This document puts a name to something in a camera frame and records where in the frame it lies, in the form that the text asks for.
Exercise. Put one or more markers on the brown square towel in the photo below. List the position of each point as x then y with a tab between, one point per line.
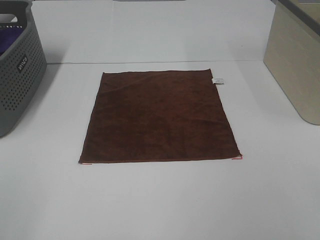
158	116

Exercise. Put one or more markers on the white towel care label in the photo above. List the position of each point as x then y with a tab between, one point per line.
219	81

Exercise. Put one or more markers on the grey perforated laundry basket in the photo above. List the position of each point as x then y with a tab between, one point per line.
22	64

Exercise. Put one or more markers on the beige plastic bin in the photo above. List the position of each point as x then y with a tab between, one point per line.
292	55

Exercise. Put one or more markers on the purple cloth in basket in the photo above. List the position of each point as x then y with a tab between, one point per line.
8	37

